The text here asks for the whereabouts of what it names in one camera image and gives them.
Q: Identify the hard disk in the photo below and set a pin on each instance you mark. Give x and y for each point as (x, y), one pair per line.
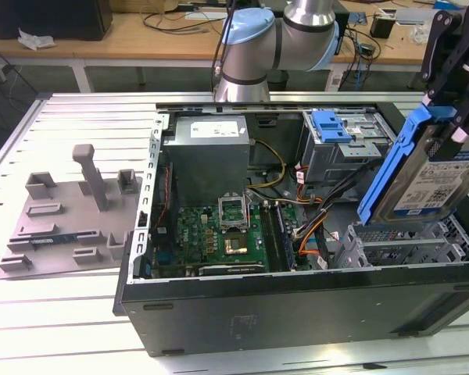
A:
(426, 183)

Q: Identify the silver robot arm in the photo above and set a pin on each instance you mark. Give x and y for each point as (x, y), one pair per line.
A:
(297, 43)

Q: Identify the metal disk bay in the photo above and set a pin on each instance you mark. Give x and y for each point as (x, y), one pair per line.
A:
(406, 247)

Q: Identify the clear crumpled plastic wrap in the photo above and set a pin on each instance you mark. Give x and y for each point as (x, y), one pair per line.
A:
(418, 35)

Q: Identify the small black cube box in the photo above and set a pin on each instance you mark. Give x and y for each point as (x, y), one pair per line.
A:
(382, 27)

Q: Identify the black desktop tower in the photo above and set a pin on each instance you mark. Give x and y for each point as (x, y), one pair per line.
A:
(344, 31)

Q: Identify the grey metal drive cage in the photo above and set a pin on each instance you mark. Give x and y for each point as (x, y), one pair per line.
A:
(336, 164)

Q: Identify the black waste bin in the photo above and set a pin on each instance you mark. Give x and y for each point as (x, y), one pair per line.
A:
(277, 80)

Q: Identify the installed RAM stick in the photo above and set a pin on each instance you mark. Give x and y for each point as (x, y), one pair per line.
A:
(285, 238)

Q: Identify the green motherboard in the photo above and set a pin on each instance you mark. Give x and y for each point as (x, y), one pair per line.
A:
(254, 238)

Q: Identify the grey power supply unit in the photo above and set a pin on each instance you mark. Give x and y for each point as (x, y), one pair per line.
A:
(207, 168)

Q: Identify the black PC case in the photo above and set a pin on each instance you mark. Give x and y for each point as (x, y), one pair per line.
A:
(297, 312)

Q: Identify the CPU socket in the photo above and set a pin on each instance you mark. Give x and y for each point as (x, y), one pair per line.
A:
(235, 245)

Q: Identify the black graphics card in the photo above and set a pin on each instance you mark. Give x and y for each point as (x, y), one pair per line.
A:
(230, 269)

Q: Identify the black case fan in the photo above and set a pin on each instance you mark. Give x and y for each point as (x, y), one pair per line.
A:
(168, 203)

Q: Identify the wooden desk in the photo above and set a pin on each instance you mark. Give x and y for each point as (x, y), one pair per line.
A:
(121, 43)

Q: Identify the large black box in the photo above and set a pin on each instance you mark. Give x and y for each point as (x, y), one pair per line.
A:
(82, 19)

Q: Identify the white crumpled paper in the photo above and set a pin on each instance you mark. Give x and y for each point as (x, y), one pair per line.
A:
(35, 41)

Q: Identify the grey parts rack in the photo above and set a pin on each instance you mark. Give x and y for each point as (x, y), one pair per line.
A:
(72, 216)

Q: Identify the loose RAM stick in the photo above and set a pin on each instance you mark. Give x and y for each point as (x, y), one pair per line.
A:
(54, 238)

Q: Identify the blue bay carrier bracket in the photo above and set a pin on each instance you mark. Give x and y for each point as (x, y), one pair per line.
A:
(330, 129)

